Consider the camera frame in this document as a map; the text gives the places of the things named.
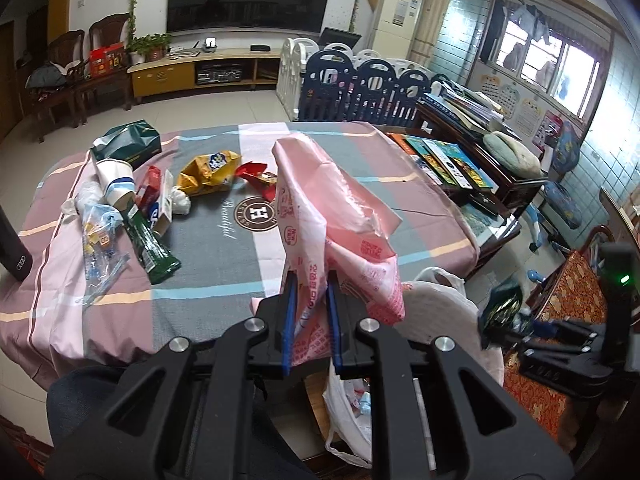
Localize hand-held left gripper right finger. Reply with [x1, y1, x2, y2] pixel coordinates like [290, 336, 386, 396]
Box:
[325, 270, 576, 480]

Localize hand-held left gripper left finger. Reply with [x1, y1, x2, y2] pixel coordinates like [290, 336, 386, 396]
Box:
[47, 272, 301, 480]

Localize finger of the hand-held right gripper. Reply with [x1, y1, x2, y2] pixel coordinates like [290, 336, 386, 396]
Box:
[525, 316, 600, 340]
[500, 337, 597, 358]

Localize dark green gold packet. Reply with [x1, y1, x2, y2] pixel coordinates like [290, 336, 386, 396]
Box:
[479, 280, 526, 350]

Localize white plastic bag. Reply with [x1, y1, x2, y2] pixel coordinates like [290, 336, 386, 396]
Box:
[322, 266, 471, 463]

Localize pink printed plastic bag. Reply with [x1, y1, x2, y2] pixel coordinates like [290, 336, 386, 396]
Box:
[250, 132, 407, 368]

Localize red patterned seat cushion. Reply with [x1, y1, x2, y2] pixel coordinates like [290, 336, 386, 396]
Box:
[502, 225, 640, 451]

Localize plaid printed tablecloth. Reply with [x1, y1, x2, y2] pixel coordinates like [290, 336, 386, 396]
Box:
[0, 121, 481, 391]

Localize pale pink padded chair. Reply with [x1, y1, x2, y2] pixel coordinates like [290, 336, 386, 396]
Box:
[400, 280, 507, 391]

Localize blue printed kids chair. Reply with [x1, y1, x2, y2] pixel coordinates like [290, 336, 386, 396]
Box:
[530, 120, 584, 253]

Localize dark wooden side cabinet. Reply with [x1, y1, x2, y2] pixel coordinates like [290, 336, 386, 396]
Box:
[415, 102, 548, 211]

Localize red snack wrapper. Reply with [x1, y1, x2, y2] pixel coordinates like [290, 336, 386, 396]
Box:
[236, 161, 278, 203]

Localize green snack packet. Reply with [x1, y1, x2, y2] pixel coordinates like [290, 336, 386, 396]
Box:
[122, 207, 181, 285]

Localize crumpled white tissue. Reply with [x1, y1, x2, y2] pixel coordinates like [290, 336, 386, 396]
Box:
[170, 186, 192, 216]

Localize yellow chip bag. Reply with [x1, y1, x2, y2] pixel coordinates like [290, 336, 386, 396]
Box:
[177, 150, 243, 196]

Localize grey green cushion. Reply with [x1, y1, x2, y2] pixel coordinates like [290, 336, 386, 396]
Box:
[482, 131, 543, 177]

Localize red white carton box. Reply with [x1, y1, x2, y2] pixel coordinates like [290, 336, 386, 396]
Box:
[135, 166, 173, 236]

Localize row of colourful children's books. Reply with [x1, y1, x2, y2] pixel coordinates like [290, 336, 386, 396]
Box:
[387, 132, 496, 191]

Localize clear plastic wrapper yellow bits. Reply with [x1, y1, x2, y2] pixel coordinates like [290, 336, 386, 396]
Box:
[80, 205, 132, 307]

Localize white paper cup blue stripes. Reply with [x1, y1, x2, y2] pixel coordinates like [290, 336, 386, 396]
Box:
[95, 158, 137, 208]

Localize navy plastic baby fence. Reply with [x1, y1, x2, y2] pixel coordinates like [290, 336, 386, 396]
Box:
[300, 49, 432, 128]

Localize dark green tissue pack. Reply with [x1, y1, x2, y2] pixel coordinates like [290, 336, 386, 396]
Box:
[90, 120, 163, 171]

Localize crumpled clear plastic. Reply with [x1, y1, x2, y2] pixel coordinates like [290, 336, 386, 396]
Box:
[61, 180, 106, 217]

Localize stack of books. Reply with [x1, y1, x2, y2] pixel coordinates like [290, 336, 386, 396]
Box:
[425, 82, 506, 134]

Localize window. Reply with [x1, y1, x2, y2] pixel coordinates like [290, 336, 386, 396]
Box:
[500, 0, 615, 122]

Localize white plastic baby fence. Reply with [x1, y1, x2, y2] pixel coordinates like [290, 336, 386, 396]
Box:
[276, 36, 321, 122]

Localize black audio player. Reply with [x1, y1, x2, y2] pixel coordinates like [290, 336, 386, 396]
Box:
[196, 71, 244, 85]

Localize yellow wooden television cabinet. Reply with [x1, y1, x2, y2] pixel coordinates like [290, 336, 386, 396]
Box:
[127, 47, 283, 103]

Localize blue hanging garment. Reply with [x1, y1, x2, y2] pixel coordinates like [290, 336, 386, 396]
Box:
[515, 4, 551, 43]

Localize dark hanging garment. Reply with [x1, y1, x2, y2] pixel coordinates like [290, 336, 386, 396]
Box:
[480, 0, 509, 63]

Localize green potted plant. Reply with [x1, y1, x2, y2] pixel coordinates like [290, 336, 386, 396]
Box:
[129, 34, 172, 63]

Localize cream standing air conditioner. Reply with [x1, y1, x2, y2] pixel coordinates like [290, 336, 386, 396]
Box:
[367, 0, 426, 56]

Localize red gift box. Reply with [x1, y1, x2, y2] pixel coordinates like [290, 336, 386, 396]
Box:
[89, 42, 128, 78]

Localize beige curtain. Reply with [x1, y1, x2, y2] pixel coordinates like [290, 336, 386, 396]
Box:
[407, 0, 458, 66]

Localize dark wooden chair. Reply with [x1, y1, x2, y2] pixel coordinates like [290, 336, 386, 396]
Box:
[30, 30, 87, 131]
[75, 12, 135, 111]

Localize black bag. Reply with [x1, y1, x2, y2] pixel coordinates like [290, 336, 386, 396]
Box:
[25, 62, 68, 92]

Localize children's wall chart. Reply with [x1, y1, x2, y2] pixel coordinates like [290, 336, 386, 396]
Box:
[515, 97, 547, 134]
[480, 72, 519, 119]

